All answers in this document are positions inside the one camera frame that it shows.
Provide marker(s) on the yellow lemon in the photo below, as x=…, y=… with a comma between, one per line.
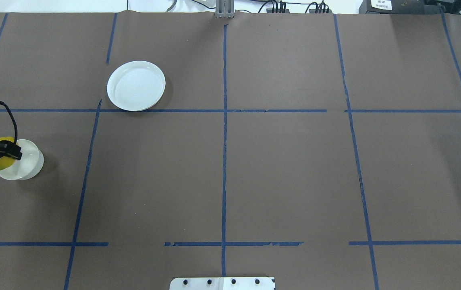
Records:
x=6, y=162

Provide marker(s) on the white bowl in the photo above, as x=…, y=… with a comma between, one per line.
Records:
x=27, y=167

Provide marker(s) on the white plate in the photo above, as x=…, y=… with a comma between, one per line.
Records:
x=136, y=86

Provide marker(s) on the black box with label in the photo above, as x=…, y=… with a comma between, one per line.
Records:
x=396, y=7

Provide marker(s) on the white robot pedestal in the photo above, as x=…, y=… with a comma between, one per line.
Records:
x=223, y=283

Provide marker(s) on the aluminium frame post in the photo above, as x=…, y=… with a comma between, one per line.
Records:
x=224, y=9

